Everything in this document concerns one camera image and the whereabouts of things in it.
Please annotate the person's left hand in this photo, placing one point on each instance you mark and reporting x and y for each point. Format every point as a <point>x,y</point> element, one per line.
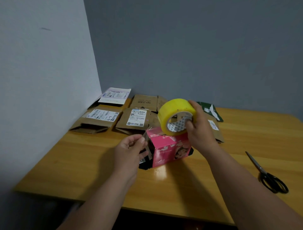
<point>127,156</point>

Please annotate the person's right hand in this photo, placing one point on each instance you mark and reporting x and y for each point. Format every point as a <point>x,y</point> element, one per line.
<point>203,135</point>

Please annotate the green box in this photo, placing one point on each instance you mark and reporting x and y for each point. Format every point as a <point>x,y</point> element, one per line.
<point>213,110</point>

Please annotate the brown carton with label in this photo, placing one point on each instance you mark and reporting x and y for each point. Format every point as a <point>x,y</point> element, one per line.
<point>123,120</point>

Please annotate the pink and black carton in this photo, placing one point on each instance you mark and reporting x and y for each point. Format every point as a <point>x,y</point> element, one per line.
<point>165,151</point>

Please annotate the yellow tape roll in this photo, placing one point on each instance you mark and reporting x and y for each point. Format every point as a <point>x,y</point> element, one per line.
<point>172,106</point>

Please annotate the plain brown carton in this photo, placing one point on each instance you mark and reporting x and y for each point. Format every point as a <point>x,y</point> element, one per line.
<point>144,102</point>

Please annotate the black box white label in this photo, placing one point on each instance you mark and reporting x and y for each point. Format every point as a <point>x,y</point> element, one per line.
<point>113,96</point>

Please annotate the black scissors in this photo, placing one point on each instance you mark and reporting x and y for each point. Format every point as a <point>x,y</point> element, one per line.
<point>272,182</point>

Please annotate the person's right forearm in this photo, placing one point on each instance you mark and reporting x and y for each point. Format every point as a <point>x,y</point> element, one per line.
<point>248,189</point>

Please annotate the person's left forearm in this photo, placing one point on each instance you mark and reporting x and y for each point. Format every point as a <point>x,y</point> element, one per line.
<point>101,206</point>

